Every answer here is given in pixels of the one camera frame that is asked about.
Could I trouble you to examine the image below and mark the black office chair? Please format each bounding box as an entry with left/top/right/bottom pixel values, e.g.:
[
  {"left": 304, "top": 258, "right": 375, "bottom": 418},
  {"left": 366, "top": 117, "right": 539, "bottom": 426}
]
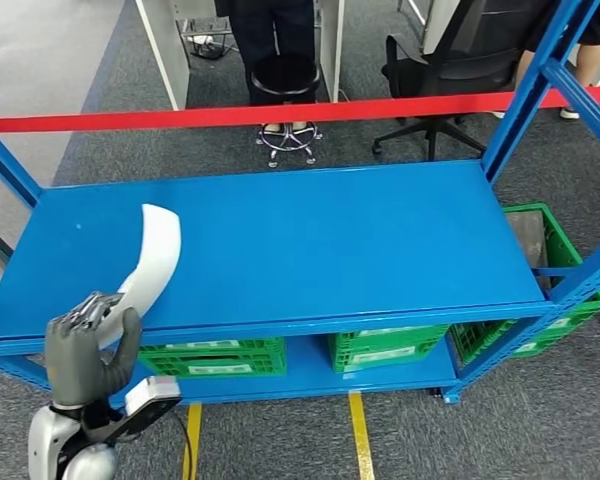
[{"left": 371, "top": 0, "right": 556, "bottom": 162}]

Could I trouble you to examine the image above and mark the person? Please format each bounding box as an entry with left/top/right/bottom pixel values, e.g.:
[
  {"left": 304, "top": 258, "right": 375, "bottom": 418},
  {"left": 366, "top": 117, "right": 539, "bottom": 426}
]
[
  {"left": 213, "top": 0, "right": 317, "bottom": 134},
  {"left": 492, "top": 0, "right": 600, "bottom": 122}
]

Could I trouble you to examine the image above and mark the blue metal shelf rack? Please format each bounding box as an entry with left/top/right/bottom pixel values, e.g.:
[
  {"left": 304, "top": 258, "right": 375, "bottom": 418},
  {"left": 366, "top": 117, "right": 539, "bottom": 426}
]
[{"left": 0, "top": 0, "right": 600, "bottom": 407}]

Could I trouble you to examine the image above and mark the red barrier tape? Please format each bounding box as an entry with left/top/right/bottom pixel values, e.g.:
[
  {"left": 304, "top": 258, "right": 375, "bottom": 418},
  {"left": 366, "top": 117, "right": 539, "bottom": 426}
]
[{"left": 0, "top": 84, "right": 600, "bottom": 134}]

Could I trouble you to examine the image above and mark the white desk panel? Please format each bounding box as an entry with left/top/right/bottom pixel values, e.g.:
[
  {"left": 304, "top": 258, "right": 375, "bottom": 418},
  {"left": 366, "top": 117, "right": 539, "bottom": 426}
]
[{"left": 422, "top": 0, "right": 461, "bottom": 54}]

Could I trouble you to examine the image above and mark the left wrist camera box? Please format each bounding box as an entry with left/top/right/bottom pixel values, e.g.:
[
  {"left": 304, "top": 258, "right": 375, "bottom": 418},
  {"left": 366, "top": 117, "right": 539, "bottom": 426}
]
[{"left": 92, "top": 376, "right": 182, "bottom": 445}]

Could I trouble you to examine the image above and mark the grey plastic liner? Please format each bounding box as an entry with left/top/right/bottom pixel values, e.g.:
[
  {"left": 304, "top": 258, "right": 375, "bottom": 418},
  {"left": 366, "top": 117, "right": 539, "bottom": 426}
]
[{"left": 504, "top": 210, "right": 551, "bottom": 293}]

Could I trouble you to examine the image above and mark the green plastic crate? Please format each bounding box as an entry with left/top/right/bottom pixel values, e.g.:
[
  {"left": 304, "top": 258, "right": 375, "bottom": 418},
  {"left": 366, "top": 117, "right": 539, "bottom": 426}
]
[
  {"left": 327, "top": 324, "right": 450, "bottom": 374},
  {"left": 137, "top": 336, "right": 287, "bottom": 379},
  {"left": 449, "top": 203, "right": 600, "bottom": 367}
]

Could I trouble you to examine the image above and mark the white curved plastic part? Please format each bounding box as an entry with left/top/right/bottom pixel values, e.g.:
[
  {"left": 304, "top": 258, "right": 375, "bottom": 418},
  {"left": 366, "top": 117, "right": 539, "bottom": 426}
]
[{"left": 97, "top": 203, "right": 182, "bottom": 350}]

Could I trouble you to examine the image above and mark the white office desk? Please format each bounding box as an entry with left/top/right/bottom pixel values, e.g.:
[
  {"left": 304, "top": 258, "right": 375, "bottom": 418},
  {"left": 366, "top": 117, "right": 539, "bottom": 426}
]
[{"left": 133, "top": 0, "right": 345, "bottom": 112}]

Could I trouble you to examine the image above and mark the black wire cable tray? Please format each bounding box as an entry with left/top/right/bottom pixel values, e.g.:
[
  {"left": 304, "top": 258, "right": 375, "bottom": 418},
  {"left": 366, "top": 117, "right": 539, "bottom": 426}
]
[{"left": 177, "top": 16, "right": 234, "bottom": 60}]

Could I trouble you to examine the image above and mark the black cable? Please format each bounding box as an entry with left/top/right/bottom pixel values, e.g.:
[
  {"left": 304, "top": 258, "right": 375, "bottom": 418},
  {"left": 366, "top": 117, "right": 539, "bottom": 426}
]
[{"left": 175, "top": 409, "right": 194, "bottom": 480}]

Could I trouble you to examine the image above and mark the black round stool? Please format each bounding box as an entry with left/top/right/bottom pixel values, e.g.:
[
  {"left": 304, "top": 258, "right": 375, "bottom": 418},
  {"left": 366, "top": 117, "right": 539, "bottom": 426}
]
[{"left": 249, "top": 54, "right": 324, "bottom": 168}]

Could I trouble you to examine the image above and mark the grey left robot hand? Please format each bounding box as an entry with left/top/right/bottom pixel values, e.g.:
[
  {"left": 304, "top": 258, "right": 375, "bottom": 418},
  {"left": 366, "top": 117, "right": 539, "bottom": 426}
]
[{"left": 43, "top": 291, "right": 142, "bottom": 409}]

